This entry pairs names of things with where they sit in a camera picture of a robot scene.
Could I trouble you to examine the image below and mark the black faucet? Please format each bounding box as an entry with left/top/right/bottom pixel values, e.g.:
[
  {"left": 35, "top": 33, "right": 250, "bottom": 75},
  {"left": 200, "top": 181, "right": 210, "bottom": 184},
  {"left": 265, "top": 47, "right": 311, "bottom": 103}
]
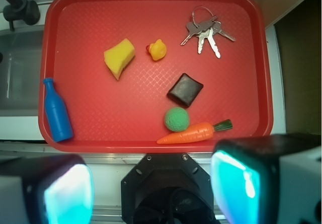
[{"left": 3, "top": 0, "right": 41, "bottom": 32}]

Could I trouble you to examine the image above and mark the yellow cheese wedge toy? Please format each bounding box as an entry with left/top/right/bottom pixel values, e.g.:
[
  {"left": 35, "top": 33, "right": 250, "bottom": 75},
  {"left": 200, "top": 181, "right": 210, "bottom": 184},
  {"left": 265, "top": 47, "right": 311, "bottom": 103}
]
[{"left": 104, "top": 38, "right": 135, "bottom": 81}]

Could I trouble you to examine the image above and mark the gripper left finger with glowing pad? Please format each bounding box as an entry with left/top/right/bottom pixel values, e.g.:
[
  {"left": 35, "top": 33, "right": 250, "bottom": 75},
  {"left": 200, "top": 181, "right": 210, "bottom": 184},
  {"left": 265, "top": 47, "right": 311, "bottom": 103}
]
[{"left": 1, "top": 154, "right": 94, "bottom": 223}]

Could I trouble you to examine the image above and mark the red plastic tray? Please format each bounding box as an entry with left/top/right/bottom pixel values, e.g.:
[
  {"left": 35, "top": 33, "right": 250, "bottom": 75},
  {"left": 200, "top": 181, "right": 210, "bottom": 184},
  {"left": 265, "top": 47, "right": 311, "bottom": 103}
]
[{"left": 38, "top": 0, "right": 273, "bottom": 153}]

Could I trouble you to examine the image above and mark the blue plastic bottle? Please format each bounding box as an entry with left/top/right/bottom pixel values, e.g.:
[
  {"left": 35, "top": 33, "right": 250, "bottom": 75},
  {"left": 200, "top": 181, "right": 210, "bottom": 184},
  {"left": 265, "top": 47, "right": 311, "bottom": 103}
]
[{"left": 43, "top": 78, "right": 73, "bottom": 142}]

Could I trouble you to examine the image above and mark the orange toy carrot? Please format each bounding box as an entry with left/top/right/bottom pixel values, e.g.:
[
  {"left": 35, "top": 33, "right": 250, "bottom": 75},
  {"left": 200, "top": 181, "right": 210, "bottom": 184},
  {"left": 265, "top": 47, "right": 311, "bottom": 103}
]
[{"left": 156, "top": 119, "right": 233, "bottom": 144}]

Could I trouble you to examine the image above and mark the green textured ball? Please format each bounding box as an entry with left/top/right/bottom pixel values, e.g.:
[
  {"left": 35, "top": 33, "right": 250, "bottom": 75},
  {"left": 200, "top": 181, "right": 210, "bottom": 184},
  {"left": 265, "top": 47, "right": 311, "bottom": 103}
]
[{"left": 164, "top": 107, "right": 190, "bottom": 132}]

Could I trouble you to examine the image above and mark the steel sink basin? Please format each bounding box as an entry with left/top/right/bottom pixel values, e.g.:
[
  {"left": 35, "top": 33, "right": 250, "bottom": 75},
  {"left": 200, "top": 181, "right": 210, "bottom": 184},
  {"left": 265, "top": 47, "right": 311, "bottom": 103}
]
[{"left": 1, "top": 26, "right": 44, "bottom": 117}]

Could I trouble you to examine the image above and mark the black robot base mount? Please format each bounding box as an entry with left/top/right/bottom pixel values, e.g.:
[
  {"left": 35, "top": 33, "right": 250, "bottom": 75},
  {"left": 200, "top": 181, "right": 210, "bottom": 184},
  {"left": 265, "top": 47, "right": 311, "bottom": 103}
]
[{"left": 121, "top": 153, "right": 219, "bottom": 223}]

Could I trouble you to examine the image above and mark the yellow rubber duck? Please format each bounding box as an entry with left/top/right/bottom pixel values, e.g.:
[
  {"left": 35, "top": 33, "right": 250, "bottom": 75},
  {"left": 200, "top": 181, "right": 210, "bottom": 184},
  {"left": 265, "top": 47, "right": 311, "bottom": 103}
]
[{"left": 146, "top": 39, "right": 167, "bottom": 61}]

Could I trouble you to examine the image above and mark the dark brown square block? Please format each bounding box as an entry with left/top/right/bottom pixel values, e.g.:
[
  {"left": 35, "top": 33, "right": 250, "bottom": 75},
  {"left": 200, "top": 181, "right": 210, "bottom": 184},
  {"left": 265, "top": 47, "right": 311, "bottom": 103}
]
[{"left": 167, "top": 73, "right": 204, "bottom": 108}]

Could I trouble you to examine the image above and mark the silver key bunch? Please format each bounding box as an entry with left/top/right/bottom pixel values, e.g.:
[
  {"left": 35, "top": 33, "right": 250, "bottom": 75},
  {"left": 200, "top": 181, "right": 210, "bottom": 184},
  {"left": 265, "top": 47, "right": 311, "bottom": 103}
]
[{"left": 180, "top": 6, "right": 236, "bottom": 59}]

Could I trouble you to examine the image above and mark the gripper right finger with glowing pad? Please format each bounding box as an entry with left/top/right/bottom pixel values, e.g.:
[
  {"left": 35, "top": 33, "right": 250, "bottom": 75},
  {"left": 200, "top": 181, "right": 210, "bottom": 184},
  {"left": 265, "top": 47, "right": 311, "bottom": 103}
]
[{"left": 210, "top": 133, "right": 321, "bottom": 223}]

